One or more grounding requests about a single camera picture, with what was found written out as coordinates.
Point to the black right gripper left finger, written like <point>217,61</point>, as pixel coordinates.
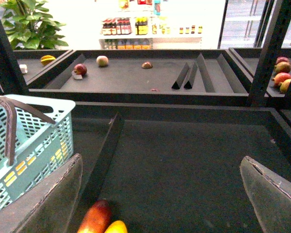
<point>48,207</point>

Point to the shelf of sauce bottles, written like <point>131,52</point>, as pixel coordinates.
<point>148,25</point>

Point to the light blue plastic basket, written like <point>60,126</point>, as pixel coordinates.
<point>40,147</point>

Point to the black triangular divider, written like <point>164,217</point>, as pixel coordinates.
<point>181,77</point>
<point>191,78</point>

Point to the glass door refrigerator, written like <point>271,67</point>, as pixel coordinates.
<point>245,23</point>

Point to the red yellow mango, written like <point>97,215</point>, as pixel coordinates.
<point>97,218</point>

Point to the brown basket handle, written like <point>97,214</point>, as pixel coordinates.
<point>10,107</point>

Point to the green potted plant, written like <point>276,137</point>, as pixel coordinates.
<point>29,25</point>

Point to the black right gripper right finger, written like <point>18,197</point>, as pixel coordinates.
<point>269,194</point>

